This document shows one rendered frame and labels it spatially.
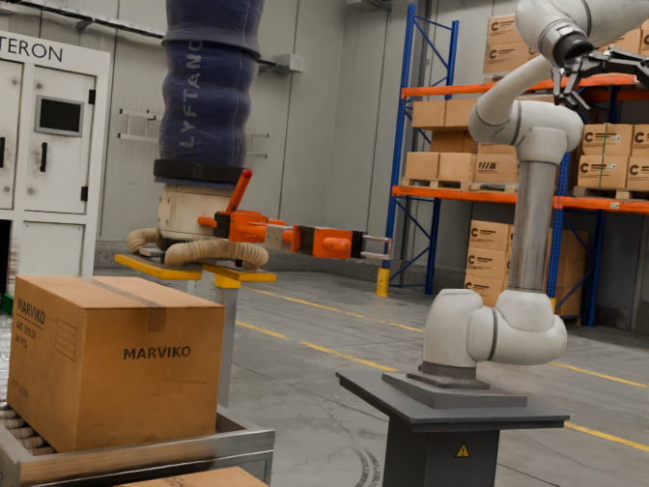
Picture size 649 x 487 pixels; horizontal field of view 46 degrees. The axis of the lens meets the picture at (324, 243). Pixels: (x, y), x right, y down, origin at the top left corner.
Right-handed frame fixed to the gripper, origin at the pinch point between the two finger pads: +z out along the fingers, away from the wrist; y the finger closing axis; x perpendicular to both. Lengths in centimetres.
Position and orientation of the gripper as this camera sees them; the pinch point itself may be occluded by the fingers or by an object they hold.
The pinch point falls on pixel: (620, 99)
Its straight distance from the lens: 156.8
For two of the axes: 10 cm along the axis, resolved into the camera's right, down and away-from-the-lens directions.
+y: 9.3, -3.6, -0.2
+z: 2.3, 6.4, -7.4
